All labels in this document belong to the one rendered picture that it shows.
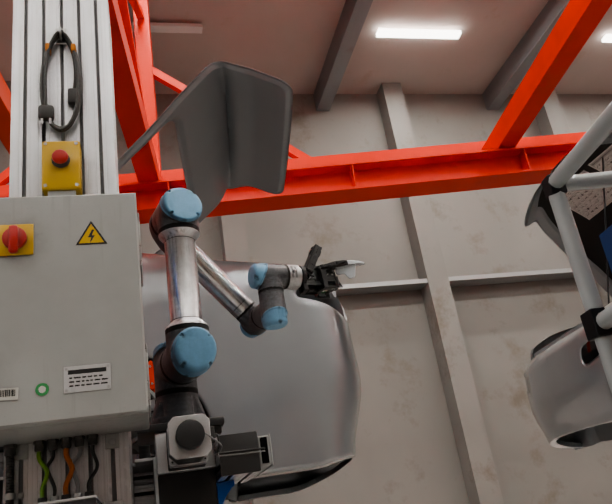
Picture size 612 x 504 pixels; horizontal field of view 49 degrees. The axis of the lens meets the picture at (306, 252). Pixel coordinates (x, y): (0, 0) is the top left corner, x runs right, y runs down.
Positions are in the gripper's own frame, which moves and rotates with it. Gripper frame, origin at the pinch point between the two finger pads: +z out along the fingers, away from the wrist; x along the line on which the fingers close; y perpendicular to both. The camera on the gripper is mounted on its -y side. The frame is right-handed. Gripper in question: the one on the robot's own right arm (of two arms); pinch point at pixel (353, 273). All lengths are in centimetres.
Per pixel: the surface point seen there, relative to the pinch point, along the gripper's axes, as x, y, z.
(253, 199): -237, -208, 94
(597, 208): -86, -110, 270
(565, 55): -44, -207, 252
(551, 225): -128, -124, 274
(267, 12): -333, -577, 216
